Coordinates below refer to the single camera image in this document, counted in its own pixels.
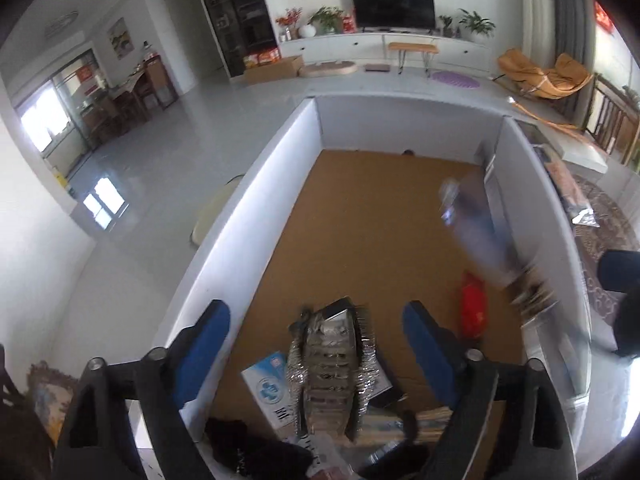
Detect grey curtain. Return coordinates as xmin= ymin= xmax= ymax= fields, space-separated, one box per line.
xmin=545 ymin=0 xmax=601 ymax=116

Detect white television cabinet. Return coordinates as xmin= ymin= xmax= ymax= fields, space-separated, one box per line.
xmin=277 ymin=30 xmax=493 ymax=73

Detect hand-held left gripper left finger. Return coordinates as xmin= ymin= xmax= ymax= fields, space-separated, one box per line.
xmin=52 ymin=299 xmax=232 ymax=480

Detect purple floor mat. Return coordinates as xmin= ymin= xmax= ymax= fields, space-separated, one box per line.
xmin=431 ymin=71 xmax=482 ymax=88

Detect black television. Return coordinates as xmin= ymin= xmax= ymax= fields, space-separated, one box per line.
xmin=351 ymin=0 xmax=436 ymax=31

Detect wall painting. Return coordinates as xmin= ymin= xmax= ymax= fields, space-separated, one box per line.
xmin=108 ymin=17 xmax=133 ymax=58

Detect wooden top stool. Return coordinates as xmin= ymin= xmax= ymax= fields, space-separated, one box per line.
xmin=388 ymin=41 xmax=439 ymax=78

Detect orange boxes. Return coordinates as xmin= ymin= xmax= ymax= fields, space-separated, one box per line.
xmin=243 ymin=49 xmax=279 ymax=68

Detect large white cardboard box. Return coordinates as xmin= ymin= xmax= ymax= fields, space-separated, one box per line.
xmin=150 ymin=95 xmax=593 ymax=480

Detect round ceiling lamp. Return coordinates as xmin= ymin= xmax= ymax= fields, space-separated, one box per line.
xmin=44 ymin=9 xmax=80 ymax=38

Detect red wall hanging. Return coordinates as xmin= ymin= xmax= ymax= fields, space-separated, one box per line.
xmin=592 ymin=0 xmax=618 ymax=36

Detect blue and white box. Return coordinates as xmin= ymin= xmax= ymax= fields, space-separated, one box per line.
xmin=240 ymin=351 xmax=311 ymax=443

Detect large green potted plant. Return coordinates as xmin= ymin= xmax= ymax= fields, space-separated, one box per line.
xmin=457 ymin=8 xmax=497 ymax=43

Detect wooden armchair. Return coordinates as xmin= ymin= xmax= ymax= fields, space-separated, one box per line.
xmin=582 ymin=74 xmax=640 ymax=166

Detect red flowers in vase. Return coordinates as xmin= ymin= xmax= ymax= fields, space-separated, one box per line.
xmin=275 ymin=7 xmax=304 ymax=41

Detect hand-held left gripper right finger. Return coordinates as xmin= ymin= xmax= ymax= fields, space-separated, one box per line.
xmin=402 ymin=300 xmax=581 ymax=480

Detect black box with white labels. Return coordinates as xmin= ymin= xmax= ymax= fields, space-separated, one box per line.
xmin=437 ymin=165 xmax=558 ymax=318

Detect orange rocking chair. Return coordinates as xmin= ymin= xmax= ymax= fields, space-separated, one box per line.
xmin=497 ymin=48 xmax=596 ymax=101

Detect black display cabinet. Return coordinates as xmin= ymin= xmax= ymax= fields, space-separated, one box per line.
xmin=190 ymin=0 xmax=279 ymax=78

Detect red candy packet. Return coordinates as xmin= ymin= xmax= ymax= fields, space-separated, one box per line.
xmin=459 ymin=270 xmax=488 ymax=343

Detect silver foil packet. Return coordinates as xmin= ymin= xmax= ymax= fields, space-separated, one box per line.
xmin=286 ymin=297 xmax=383 ymax=443

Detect brown flat packet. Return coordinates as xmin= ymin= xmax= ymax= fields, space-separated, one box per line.
xmin=545 ymin=152 xmax=593 ymax=216

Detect black cloth pouch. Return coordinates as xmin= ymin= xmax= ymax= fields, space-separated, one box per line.
xmin=205 ymin=416 xmax=313 ymax=480

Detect covered standing air conditioner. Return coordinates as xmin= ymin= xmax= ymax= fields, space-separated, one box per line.
xmin=517 ymin=0 xmax=561 ymax=68

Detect cream round stool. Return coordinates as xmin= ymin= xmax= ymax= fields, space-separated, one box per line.
xmin=190 ymin=174 xmax=247 ymax=250

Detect patterned cushion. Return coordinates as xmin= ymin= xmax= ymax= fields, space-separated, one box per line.
xmin=25 ymin=360 xmax=81 ymax=446

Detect bushy green potted plant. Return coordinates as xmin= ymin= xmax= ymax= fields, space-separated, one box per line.
xmin=307 ymin=6 xmax=346 ymax=36

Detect wooden dining table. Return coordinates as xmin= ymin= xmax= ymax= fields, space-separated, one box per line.
xmin=107 ymin=77 xmax=151 ymax=126

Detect long beige board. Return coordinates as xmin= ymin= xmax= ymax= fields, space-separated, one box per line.
xmin=507 ymin=96 xmax=593 ymax=136

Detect red door poster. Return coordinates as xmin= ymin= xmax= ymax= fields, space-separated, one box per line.
xmin=77 ymin=63 xmax=98 ymax=93

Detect beige oval mat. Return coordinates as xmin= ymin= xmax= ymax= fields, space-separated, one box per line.
xmin=299 ymin=60 xmax=359 ymax=79

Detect brown cardboard box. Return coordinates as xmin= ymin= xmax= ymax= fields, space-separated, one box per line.
xmin=242 ymin=55 xmax=305 ymax=86

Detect white flat box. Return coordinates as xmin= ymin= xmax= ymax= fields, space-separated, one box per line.
xmin=520 ymin=120 xmax=611 ymax=173

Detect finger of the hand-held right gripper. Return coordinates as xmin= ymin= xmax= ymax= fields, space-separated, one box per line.
xmin=598 ymin=249 xmax=640 ymax=293

